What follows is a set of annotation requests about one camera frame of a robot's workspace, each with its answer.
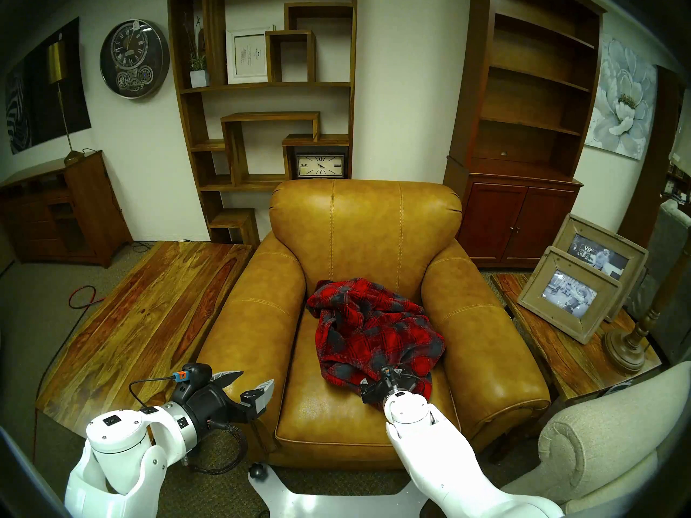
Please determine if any red floor cable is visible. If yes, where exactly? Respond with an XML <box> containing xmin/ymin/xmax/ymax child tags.
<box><xmin>68</xmin><ymin>285</ymin><xmax>106</xmax><ymax>310</ymax></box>

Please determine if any grey upholstered chair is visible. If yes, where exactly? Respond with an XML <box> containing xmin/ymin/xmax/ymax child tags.
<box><xmin>629</xmin><ymin>199</ymin><xmax>691</xmax><ymax>364</ymax></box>

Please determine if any wooden side table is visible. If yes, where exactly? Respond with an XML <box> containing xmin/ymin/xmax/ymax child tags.
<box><xmin>491</xmin><ymin>272</ymin><xmax>663</xmax><ymax>404</ymax></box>

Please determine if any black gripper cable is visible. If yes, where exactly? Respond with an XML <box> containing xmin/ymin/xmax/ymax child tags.
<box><xmin>128</xmin><ymin>377</ymin><xmax>249</xmax><ymax>475</ymax></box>

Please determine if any zebra wall picture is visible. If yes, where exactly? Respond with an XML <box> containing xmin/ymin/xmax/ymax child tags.
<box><xmin>5</xmin><ymin>17</ymin><xmax>92</xmax><ymax>155</ymax></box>

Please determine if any white flower painting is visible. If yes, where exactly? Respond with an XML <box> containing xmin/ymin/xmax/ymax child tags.
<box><xmin>585</xmin><ymin>34</ymin><xmax>658</xmax><ymax>161</ymax></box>

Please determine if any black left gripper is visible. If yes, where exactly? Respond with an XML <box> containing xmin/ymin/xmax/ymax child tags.
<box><xmin>172</xmin><ymin>363</ymin><xmax>275</xmax><ymax>438</ymax></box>

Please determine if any plant in white pot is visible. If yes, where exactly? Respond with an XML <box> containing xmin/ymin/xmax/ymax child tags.
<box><xmin>184</xmin><ymin>15</ymin><xmax>210</xmax><ymax>88</ymax></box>

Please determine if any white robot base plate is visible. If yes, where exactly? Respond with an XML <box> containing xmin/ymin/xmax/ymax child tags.
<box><xmin>248</xmin><ymin>466</ymin><xmax>432</xmax><ymax>518</ymax></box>

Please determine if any small rectangular clock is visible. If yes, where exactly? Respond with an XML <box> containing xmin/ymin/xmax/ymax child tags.
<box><xmin>295</xmin><ymin>154</ymin><xmax>346</xmax><ymax>179</ymax></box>

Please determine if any beige fabric armchair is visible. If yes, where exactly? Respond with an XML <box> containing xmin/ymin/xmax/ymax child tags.
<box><xmin>499</xmin><ymin>360</ymin><xmax>691</xmax><ymax>518</ymax></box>

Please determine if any tan leather armchair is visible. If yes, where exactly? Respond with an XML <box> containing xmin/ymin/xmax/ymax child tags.
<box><xmin>197</xmin><ymin>178</ymin><xmax>551</xmax><ymax>469</ymax></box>

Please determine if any round gear wall clock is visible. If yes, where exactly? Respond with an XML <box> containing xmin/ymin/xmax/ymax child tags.
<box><xmin>100</xmin><ymin>19</ymin><xmax>170</xmax><ymax>99</ymax></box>

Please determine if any low wooden console cabinet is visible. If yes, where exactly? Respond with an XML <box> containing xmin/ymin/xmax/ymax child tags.
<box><xmin>0</xmin><ymin>150</ymin><xmax>133</xmax><ymax>268</ymax></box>

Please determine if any open wooden shelf unit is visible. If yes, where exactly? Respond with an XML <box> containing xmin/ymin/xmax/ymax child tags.
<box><xmin>167</xmin><ymin>0</ymin><xmax>358</xmax><ymax>248</ymax></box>

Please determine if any large grey picture frame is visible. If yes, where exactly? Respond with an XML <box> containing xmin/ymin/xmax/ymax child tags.
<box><xmin>552</xmin><ymin>214</ymin><xmax>648</xmax><ymax>323</ymax></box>

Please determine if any striped wood coffee table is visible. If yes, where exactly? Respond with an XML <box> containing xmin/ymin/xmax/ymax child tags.
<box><xmin>35</xmin><ymin>241</ymin><xmax>254</xmax><ymax>439</ymax></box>

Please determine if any red plaid blanket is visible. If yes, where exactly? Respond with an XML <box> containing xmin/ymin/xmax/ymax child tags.
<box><xmin>306</xmin><ymin>278</ymin><xmax>446</xmax><ymax>401</ymax></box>

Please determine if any dark wood bookcase cabinet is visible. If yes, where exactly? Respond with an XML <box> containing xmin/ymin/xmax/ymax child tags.
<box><xmin>444</xmin><ymin>0</ymin><xmax>608</xmax><ymax>269</ymax></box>

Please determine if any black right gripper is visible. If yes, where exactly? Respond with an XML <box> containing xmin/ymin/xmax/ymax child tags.
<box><xmin>361</xmin><ymin>363</ymin><xmax>427</xmax><ymax>405</ymax></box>

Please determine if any small grey picture frame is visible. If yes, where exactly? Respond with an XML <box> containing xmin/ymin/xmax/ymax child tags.
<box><xmin>517</xmin><ymin>246</ymin><xmax>622</xmax><ymax>345</ymax></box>

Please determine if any gold shade lamp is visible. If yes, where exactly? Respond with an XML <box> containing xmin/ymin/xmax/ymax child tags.
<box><xmin>46</xmin><ymin>41</ymin><xmax>85</xmax><ymax>166</ymax></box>

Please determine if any white framed certificate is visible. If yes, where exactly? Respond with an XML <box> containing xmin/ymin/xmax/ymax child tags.
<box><xmin>226</xmin><ymin>27</ymin><xmax>273</xmax><ymax>85</ymax></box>

